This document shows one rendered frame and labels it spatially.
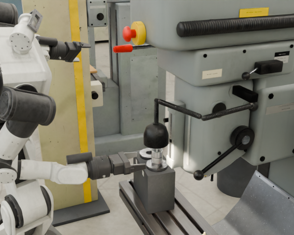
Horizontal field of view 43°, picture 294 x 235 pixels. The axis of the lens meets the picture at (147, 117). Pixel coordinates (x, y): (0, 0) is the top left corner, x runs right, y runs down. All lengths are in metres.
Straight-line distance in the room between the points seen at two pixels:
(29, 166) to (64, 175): 0.12
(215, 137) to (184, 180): 2.54
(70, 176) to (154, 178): 0.34
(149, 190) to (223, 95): 0.63
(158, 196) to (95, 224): 1.59
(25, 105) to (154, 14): 0.48
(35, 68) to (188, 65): 0.53
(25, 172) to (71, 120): 1.54
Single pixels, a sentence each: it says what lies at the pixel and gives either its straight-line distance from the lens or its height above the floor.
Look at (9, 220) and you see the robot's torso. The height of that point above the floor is 0.99.
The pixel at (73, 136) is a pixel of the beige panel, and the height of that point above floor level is 0.67.
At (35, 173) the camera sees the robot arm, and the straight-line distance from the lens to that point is 1.40.
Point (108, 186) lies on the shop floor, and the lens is 3.53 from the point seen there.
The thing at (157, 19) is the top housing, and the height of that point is 1.81.
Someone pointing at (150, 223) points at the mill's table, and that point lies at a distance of 1.55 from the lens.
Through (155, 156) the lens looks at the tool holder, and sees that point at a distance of 1.51.
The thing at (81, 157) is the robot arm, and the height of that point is 1.25.
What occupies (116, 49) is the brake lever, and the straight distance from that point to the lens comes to 1.07.
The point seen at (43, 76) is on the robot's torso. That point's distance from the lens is 1.27.
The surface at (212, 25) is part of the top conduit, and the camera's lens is 0.89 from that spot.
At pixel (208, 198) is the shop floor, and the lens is 3.40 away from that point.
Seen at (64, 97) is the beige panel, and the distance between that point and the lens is 2.82.
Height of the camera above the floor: 1.93
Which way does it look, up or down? 23 degrees down
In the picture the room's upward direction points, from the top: straight up
